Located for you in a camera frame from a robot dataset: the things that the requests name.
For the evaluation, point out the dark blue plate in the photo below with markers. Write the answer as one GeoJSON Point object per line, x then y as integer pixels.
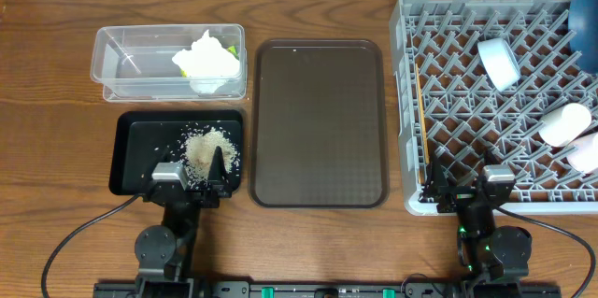
{"type": "Point", "coordinates": [583, 21]}

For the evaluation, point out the cream white plastic cup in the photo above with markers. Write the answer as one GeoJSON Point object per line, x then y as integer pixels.
{"type": "Point", "coordinates": [564, 124]}

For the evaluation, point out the clear plastic waste bin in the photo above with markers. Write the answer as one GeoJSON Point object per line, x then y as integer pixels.
{"type": "Point", "coordinates": [134, 62]}

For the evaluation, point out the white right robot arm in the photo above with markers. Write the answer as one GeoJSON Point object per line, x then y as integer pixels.
{"type": "Point", "coordinates": [496, 257]}

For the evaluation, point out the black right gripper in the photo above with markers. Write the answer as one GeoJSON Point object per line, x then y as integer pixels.
{"type": "Point", "coordinates": [457, 196]}

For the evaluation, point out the grey plastic dishwasher rack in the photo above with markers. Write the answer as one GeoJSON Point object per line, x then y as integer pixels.
{"type": "Point", "coordinates": [467, 117]}

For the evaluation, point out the pile of rice grains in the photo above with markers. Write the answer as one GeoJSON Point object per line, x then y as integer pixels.
{"type": "Point", "coordinates": [197, 150]}

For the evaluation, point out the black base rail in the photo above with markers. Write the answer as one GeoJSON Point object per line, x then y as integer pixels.
{"type": "Point", "coordinates": [413, 287]}

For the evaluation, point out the wooden chopstick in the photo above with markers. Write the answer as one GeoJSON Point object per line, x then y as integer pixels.
{"type": "Point", "coordinates": [425, 144]}
{"type": "Point", "coordinates": [418, 87]}

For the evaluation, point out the black plastic tray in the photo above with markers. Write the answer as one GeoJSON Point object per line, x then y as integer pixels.
{"type": "Point", "coordinates": [145, 138]}

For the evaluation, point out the white paper napkin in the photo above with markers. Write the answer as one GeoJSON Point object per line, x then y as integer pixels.
{"type": "Point", "coordinates": [211, 84]}

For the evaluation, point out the pink plastic cup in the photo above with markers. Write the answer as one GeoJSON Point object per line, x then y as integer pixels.
{"type": "Point", "coordinates": [584, 154]}

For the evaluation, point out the light blue bowl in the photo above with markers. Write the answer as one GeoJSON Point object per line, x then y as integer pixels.
{"type": "Point", "coordinates": [499, 62]}

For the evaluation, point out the brown plastic serving tray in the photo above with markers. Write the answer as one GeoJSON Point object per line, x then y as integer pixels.
{"type": "Point", "coordinates": [319, 133]}

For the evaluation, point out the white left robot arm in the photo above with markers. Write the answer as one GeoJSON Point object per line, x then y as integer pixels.
{"type": "Point", "coordinates": [164, 251]}

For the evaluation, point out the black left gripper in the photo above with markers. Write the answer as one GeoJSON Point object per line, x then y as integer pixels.
{"type": "Point", "coordinates": [190, 196]}

